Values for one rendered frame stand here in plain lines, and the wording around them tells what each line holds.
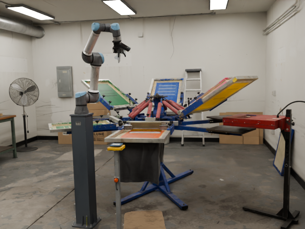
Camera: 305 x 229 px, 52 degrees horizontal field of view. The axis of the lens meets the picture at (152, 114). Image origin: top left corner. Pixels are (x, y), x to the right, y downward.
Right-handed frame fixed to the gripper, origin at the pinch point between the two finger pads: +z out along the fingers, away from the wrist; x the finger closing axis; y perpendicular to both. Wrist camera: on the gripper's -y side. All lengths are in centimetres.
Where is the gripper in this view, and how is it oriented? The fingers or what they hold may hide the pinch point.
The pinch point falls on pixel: (122, 60)
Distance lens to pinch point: 308.1
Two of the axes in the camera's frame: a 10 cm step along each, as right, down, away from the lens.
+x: -3.7, 5.3, -7.7
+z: 1.1, 8.4, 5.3
